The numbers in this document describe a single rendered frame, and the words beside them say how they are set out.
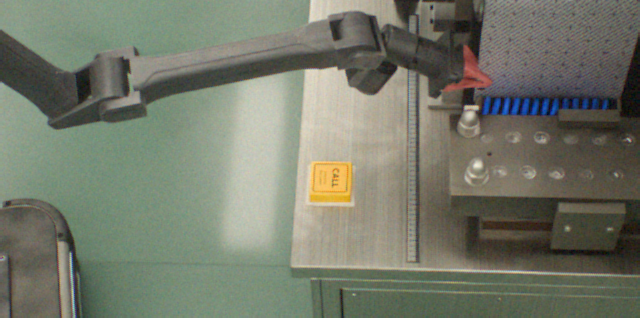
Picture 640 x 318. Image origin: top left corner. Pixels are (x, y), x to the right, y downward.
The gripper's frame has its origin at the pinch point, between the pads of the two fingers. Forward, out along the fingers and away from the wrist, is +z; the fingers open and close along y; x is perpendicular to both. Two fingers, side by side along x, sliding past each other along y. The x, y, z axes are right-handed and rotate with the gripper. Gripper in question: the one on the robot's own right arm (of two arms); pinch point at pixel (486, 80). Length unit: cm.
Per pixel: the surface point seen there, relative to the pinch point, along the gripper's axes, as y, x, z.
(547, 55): 0.3, 10.2, 4.4
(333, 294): 25.9, -34.6, -8.7
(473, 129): 8.4, -2.8, -0.9
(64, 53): -95, -147, -44
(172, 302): -15, -127, -7
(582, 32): 0.2, 17.2, 5.7
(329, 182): 10.9, -25.0, -15.2
